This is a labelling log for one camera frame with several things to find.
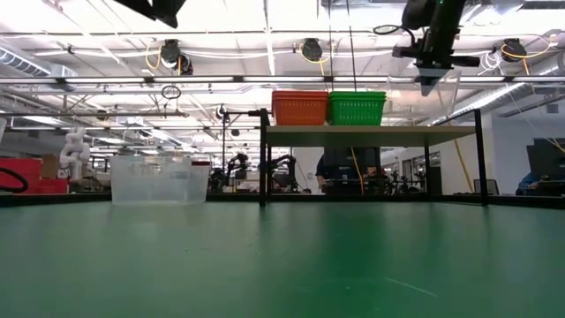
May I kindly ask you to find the red cabinet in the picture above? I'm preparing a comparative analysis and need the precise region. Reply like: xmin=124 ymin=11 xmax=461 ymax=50
xmin=0 ymin=157 xmax=70 ymax=195

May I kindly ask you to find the black ceiling cable reel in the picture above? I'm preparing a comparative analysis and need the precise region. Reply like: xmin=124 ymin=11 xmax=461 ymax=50
xmin=502 ymin=38 xmax=526 ymax=61
xmin=159 ymin=38 xmax=182 ymax=65
xmin=302 ymin=37 xmax=323 ymax=62

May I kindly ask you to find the clear plastic basket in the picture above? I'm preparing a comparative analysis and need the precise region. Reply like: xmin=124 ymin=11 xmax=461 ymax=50
xmin=109 ymin=154 xmax=212 ymax=205
xmin=387 ymin=70 xmax=463 ymax=127

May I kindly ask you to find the wooden shelf with black legs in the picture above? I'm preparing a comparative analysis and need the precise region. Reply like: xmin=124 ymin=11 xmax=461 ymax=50
xmin=258 ymin=108 xmax=490 ymax=208

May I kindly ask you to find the person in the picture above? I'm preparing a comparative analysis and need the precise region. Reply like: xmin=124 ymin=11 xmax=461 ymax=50
xmin=515 ymin=170 xmax=565 ymax=198
xmin=315 ymin=148 xmax=383 ymax=195

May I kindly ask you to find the yellow hanging cable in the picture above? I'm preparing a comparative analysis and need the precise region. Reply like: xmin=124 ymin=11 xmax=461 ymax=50
xmin=453 ymin=140 xmax=474 ymax=194

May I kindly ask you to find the black monitor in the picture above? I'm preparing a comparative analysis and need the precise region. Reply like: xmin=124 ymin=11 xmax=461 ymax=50
xmin=525 ymin=137 xmax=565 ymax=180

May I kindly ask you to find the silver ventilation duct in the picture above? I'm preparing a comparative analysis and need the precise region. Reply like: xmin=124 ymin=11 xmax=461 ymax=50
xmin=0 ymin=46 xmax=79 ymax=92

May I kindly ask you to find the black aluminium table frame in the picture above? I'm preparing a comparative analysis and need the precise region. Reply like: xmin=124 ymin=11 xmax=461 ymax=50
xmin=0 ymin=193 xmax=565 ymax=208

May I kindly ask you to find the long ceiling light bar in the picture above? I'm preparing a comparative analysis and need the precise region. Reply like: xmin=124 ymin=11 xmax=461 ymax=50
xmin=56 ymin=75 xmax=565 ymax=85

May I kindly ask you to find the green plastic mesh basket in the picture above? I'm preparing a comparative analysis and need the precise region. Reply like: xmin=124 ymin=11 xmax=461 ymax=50
xmin=328 ymin=98 xmax=386 ymax=126
xmin=328 ymin=90 xmax=388 ymax=96
xmin=328 ymin=94 xmax=388 ymax=101

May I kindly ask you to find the green table mat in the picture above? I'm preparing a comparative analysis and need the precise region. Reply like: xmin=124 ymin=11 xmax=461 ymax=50
xmin=0 ymin=201 xmax=565 ymax=318

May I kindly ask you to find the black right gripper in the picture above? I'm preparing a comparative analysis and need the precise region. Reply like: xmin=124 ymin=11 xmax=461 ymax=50
xmin=392 ymin=30 xmax=482 ymax=97

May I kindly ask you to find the cardboard box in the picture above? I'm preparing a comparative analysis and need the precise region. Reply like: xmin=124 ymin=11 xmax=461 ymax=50
xmin=41 ymin=153 xmax=61 ymax=180

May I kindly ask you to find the white robot figure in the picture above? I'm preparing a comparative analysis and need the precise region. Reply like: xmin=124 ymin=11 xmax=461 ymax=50
xmin=59 ymin=127 xmax=92 ymax=182

